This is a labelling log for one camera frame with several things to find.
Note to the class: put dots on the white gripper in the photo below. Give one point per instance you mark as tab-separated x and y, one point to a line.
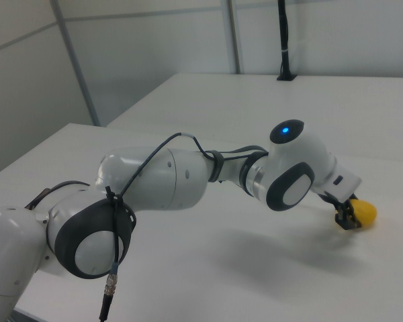
342	179

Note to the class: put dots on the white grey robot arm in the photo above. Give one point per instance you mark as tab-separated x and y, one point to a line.
174	181

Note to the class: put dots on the yellow potato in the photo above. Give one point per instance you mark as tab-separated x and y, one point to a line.
366	211

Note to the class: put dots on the grey metal partition post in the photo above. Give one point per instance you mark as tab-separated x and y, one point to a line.
75	63
233	37

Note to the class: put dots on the black camera stand pole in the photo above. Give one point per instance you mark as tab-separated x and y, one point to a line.
284	43

